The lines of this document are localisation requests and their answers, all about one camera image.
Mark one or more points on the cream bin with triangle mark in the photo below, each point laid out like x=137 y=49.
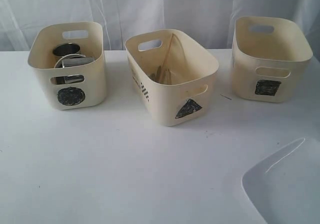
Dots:
x=187 y=88

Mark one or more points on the steel long spoon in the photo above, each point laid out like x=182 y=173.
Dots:
x=159 y=75

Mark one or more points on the cream bin with circle mark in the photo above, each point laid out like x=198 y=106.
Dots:
x=76 y=86

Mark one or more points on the white square plate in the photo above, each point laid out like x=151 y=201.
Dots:
x=284 y=188

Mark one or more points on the cream bin with square mark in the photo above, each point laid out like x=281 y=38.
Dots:
x=269 y=57

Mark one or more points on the white curtain backdrop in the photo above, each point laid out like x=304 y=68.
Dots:
x=209 y=22

